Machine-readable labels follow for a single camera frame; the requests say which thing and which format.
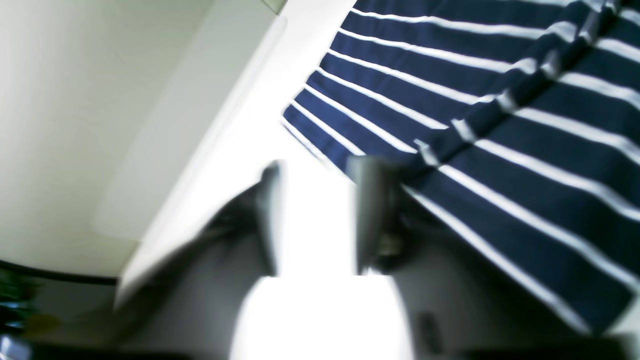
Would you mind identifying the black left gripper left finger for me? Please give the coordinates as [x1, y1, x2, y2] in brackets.
[114, 161, 282, 360]

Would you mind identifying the navy white striped T-shirt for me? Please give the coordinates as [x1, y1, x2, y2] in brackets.
[282, 0, 640, 334]

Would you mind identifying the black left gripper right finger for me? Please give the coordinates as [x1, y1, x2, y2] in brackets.
[346, 156, 636, 360]

